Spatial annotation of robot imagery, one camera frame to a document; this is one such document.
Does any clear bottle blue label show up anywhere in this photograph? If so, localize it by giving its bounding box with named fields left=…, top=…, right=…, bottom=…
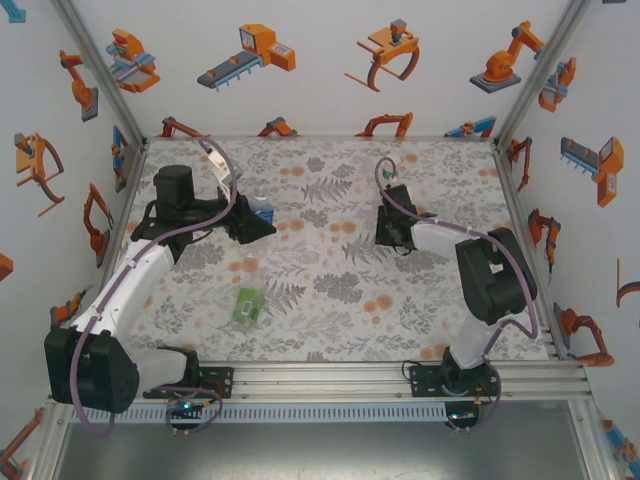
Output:
left=248, top=191, right=276, bottom=225

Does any clear bottle green white label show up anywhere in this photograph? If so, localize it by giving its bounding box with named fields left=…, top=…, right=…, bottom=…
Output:
left=379, top=152, right=404, bottom=189

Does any floral printed tablecloth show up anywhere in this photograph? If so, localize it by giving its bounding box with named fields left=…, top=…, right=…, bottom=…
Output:
left=107, top=138, right=559, bottom=364

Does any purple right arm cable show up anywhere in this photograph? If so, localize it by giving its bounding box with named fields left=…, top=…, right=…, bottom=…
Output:
left=374, top=156, right=542, bottom=437

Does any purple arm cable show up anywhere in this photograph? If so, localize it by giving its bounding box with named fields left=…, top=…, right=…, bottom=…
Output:
left=374, top=156, right=542, bottom=437
left=71, top=137, right=240, bottom=440

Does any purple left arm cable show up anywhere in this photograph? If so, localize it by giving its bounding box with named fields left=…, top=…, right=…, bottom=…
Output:
left=71, top=137, right=240, bottom=440

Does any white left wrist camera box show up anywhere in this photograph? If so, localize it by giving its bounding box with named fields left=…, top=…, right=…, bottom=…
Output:
left=198, top=139, right=237, bottom=200

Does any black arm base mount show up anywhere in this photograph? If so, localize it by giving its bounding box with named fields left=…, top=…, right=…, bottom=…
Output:
left=407, top=363, right=449, bottom=399
left=198, top=366, right=236, bottom=401

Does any wide aluminium frame rail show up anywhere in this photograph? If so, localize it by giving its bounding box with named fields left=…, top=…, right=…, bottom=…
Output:
left=47, top=359, right=592, bottom=402

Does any aluminium frame post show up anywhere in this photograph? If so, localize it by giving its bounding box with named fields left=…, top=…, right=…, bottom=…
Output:
left=567, top=399, right=632, bottom=480
left=492, top=0, right=596, bottom=146
left=27, top=399, right=72, bottom=480
left=52, top=0, right=149, bottom=146

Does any slotted grey cable tray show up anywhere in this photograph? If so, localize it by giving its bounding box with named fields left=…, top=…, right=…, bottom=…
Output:
left=67, top=403, right=448, bottom=425

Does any grey metal base plate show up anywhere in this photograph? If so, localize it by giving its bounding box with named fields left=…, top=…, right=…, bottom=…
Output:
left=49, top=422, right=581, bottom=480

